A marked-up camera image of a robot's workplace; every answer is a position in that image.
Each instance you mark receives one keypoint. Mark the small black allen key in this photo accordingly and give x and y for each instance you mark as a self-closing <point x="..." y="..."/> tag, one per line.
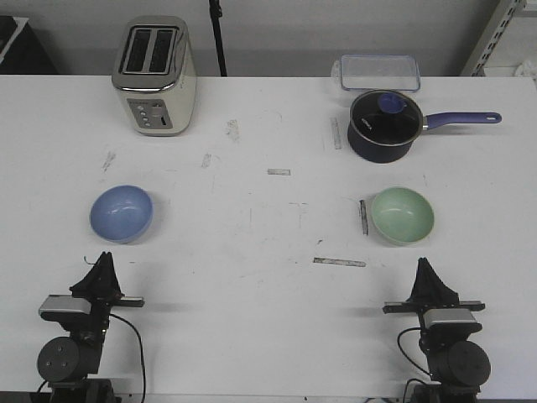
<point x="87" y="261"/>

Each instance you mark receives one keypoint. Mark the blue bowl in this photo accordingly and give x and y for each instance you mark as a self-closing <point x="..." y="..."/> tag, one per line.
<point x="121" y="214"/>

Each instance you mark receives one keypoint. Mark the cream two-slot toaster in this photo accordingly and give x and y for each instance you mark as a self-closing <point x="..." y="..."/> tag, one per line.
<point x="154" y="75"/>

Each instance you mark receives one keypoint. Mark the black tripod pole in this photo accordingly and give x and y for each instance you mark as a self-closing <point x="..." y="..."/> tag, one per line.
<point x="215" y="11"/>

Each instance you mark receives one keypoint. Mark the green bowl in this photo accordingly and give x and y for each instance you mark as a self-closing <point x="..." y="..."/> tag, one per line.
<point x="402" y="216"/>

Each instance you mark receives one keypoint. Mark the white slotted shelf upright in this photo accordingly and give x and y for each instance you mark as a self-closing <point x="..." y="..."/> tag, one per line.
<point x="507" y="41"/>

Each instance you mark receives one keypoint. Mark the clear plastic food container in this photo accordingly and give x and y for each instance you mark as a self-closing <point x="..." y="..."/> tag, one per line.
<point x="357" y="72"/>

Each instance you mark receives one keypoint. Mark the blue saucepan with handle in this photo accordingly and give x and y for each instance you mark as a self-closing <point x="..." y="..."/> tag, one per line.
<point x="379" y="153"/>

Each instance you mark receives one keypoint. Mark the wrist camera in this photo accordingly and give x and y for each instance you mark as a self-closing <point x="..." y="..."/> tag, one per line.
<point x="456" y="320"/>
<point x="64" y="308"/>

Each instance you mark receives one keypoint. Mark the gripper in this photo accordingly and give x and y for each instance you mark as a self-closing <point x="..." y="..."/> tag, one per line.
<point x="428" y="284"/>
<point x="92" y="286"/>

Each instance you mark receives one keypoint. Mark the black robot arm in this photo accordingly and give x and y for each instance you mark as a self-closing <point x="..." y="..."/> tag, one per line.
<point x="68" y="364"/>
<point x="457" y="367"/>

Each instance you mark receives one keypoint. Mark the glass pot lid blue knob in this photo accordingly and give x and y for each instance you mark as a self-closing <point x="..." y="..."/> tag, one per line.
<point x="386" y="117"/>

